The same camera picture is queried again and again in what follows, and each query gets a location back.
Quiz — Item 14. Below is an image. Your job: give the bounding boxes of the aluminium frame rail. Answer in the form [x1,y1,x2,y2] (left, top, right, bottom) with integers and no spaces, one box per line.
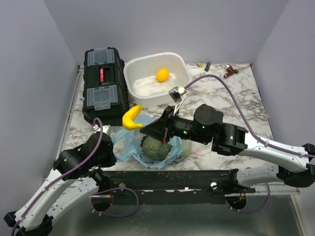
[27,65,86,236]

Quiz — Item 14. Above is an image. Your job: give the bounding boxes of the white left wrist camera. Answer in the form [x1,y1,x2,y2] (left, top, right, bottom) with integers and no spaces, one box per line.
[92,124,111,134]

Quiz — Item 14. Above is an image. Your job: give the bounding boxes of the green netted fake melon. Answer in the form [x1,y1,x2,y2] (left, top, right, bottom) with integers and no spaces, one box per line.
[142,136,172,161]

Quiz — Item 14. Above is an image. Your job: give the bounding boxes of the yellow hex key set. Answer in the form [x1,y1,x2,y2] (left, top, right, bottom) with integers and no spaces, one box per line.
[197,62,207,68]

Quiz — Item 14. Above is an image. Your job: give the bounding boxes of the dark red fake grapes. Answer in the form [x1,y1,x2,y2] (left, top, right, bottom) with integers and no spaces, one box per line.
[140,137,146,147]

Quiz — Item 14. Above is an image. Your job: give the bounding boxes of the black mounting rail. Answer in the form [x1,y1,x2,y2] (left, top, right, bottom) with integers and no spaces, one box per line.
[80,168,256,206]

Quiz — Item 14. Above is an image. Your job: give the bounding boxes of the white plastic basin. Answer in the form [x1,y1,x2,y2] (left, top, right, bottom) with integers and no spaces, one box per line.
[124,52,192,108]

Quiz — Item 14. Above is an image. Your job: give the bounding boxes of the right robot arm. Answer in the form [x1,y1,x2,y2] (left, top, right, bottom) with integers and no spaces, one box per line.
[140,104,315,193]

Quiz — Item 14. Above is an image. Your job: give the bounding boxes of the black screwdriver bit holder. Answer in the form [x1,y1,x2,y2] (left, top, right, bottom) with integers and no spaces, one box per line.
[205,62,211,72]

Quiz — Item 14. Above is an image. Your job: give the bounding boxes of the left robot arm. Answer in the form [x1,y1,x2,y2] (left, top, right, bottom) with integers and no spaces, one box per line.
[4,131,116,236]

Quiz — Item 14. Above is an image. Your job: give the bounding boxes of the yellow fake banana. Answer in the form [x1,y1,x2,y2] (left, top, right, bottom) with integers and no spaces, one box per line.
[122,105,143,130]

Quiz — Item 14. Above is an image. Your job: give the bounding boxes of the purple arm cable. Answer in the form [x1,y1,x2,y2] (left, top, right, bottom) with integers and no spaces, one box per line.
[183,74,315,158]
[11,118,104,236]

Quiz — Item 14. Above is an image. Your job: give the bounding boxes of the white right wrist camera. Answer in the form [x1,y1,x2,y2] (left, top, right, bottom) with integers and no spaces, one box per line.
[168,86,187,103]

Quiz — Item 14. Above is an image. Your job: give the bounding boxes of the blue printed plastic bag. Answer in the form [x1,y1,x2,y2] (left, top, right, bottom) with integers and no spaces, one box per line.
[112,128,192,170]

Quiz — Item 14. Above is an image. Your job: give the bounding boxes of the black toolbox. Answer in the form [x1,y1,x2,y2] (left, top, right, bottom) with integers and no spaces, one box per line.
[82,47,129,126]

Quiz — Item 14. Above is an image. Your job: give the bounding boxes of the brown brass faucet valve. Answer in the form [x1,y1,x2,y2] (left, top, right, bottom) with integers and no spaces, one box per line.
[223,64,239,78]

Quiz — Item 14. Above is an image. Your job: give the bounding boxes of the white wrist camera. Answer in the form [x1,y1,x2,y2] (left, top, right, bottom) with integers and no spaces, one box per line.
[92,124,111,134]
[168,86,187,103]

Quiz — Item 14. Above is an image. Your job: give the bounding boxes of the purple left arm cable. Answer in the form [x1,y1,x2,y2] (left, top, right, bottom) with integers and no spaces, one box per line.
[11,118,104,236]

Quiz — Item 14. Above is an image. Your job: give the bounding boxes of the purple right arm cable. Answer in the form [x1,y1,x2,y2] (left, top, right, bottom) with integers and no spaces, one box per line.
[183,74,315,158]

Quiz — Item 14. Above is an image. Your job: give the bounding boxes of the yellow fake lemon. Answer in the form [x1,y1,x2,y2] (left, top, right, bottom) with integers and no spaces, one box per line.
[156,68,169,82]

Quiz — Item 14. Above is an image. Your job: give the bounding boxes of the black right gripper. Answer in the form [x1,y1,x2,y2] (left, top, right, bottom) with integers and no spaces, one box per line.
[139,106,209,145]

